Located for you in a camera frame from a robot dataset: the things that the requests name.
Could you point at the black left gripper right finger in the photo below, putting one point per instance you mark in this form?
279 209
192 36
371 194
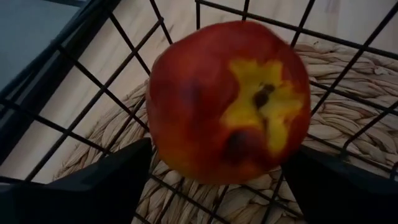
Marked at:
348 196

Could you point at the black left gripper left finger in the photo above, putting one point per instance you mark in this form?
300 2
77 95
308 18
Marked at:
77 196

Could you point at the red yellow streaked apple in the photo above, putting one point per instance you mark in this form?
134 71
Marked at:
202 109

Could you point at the round woven placemat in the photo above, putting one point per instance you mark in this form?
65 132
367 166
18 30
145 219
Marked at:
339 121

